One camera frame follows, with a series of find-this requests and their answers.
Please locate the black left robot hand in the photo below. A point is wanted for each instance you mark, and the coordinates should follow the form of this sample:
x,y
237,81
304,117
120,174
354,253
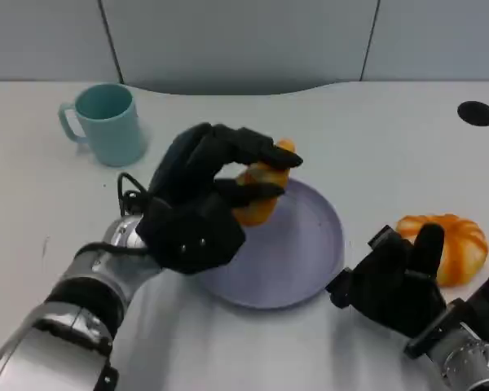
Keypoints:
x,y
187,228

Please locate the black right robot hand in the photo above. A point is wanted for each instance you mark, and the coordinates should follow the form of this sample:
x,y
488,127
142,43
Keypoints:
x,y
391,285

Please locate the orange and white bread roll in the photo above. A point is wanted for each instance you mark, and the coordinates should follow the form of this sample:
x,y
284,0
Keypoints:
x,y
256,213
464,244

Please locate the lilac plate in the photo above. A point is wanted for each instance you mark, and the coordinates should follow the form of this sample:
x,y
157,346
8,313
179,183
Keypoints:
x,y
293,252

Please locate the pale green mug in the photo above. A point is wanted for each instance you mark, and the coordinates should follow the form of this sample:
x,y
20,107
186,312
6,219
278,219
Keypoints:
x,y
110,130

